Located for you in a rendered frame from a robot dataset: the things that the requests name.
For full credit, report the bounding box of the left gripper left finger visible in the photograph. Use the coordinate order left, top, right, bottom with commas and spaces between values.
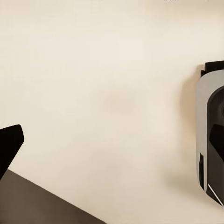
0, 124, 24, 180

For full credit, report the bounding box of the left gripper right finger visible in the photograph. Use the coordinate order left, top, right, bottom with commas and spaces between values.
209, 124, 224, 162

